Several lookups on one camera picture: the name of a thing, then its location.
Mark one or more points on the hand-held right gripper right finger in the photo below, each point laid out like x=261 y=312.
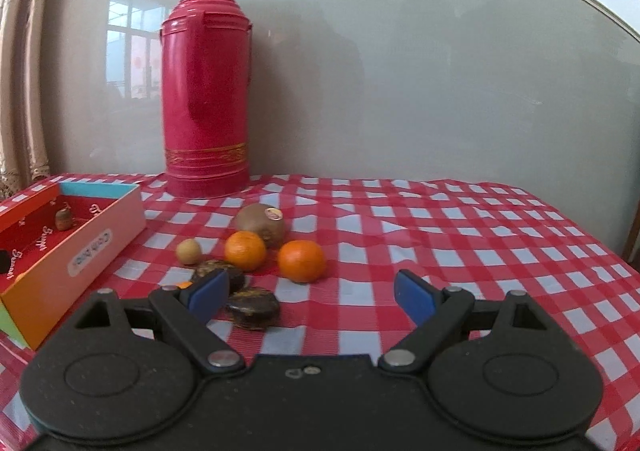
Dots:
x=415 y=296

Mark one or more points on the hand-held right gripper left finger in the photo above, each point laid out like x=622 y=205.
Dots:
x=210 y=293

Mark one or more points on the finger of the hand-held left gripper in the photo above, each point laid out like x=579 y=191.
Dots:
x=2 y=262

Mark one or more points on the dark brown chestnut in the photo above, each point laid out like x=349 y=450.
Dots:
x=252 y=308
x=212 y=268

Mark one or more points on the small tan round fruit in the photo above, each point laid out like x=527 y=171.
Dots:
x=188 y=251

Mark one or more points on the orange mandarin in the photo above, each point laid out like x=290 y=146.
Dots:
x=301 y=261
x=245 y=251

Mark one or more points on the brown kiwi with sticker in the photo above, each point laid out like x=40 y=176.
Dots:
x=257 y=226

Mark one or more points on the colourful cardboard box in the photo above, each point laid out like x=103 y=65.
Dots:
x=95 y=251

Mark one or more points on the red white checkered tablecloth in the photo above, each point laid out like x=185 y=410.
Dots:
x=450 y=241

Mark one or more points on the small brown fruit with stem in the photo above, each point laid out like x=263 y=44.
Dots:
x=63 y=219

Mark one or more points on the beige lace curtain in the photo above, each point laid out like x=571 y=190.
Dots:
x=25 y=81

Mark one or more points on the red thermos flask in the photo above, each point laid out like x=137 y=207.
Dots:
x=205 y=96

